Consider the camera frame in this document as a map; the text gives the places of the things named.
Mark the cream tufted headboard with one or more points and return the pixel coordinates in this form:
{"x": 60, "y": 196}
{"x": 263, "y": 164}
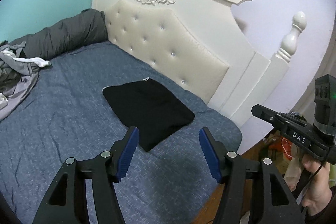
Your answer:
{"x": 183, "y": 29}

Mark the person's right hand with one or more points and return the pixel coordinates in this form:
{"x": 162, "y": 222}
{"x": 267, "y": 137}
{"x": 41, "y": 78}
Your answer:
{"x": 319, "y": 184}

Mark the white cloth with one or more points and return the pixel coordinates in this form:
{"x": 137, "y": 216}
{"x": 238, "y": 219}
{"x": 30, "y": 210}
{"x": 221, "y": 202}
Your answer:
{"x": 36, "y": 61}
{"x": 3, "y": 102}

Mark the blue bed sheet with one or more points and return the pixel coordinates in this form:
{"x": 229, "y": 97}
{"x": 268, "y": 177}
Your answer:
{"x": 65, "y": 121}

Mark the dark grey duvet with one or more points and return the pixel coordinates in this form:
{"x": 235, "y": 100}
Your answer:
{"x": 65, "y": 32}

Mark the person's right forearm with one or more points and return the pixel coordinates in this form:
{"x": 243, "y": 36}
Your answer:
{"x": 324, "y": 217}

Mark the black sweater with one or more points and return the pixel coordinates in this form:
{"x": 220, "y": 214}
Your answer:
{"x": 149, "y": 108}

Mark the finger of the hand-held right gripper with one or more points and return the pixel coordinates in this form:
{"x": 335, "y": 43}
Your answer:
{"x": 263, "y": 113}

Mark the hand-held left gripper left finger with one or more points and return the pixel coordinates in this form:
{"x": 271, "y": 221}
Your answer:
{"x": 128, "y": 153}

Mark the light grey garment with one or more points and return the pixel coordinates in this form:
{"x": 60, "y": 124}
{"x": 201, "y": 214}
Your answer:
{"x": 18, "y": 77}

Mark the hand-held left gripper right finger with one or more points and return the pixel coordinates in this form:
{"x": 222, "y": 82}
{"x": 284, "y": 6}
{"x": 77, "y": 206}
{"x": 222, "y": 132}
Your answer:
{"x": 210, "y": 155}

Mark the orange object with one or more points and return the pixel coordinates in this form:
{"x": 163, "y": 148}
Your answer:
{"x": 279, "y": 146}

